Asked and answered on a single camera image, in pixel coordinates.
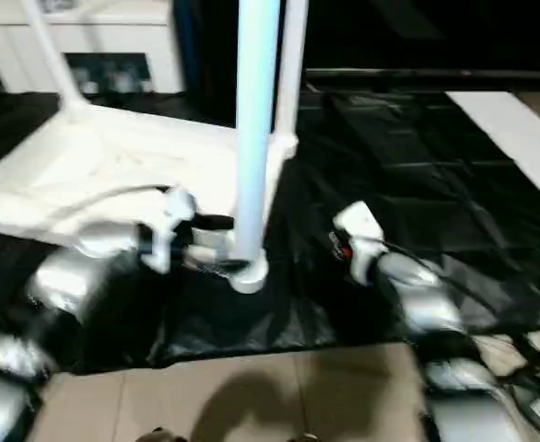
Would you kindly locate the white plastic table leg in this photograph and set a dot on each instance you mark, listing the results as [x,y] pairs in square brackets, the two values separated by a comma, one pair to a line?
[49,55]
[256,120]
[290,64]

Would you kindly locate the white plastic table top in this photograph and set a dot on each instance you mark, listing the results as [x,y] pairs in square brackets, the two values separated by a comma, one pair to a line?
[95,157]

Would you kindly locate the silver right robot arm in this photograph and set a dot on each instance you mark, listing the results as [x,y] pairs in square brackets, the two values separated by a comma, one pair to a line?
[417,295]

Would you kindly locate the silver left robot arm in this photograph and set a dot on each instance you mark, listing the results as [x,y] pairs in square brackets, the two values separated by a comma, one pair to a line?
[76,267]

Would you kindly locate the black plastic mat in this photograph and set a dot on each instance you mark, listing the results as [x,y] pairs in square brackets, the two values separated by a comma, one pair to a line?
[417,212]

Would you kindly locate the dark robot torso part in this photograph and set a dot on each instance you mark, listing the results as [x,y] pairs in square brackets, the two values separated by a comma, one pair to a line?
[159,436]

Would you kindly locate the white glass-door cabinet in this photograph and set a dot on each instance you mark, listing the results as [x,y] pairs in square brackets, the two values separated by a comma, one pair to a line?
[113,41]

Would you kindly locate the black flat screen television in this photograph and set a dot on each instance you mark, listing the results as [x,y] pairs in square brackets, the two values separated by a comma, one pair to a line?
[436,37]

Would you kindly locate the small grey cabinet ornament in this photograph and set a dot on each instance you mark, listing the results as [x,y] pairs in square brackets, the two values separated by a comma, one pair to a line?
[58,5]

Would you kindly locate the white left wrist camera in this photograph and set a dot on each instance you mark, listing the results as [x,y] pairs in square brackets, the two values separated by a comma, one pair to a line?
[173,216]

